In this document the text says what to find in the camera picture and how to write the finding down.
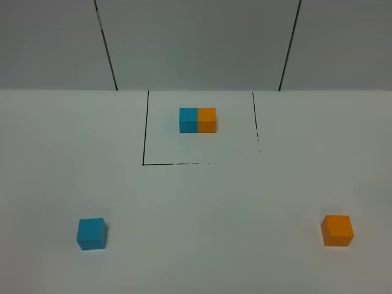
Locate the blue template block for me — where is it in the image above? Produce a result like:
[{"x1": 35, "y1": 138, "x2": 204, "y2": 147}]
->
[{"x1": 179, "y1": 108, "x2": 198, "y2": 133}]

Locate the orange template block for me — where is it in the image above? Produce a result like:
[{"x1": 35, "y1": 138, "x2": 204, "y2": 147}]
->
[{"x1": 198, "y1": 108, "x2": 217, "y2": 133}]

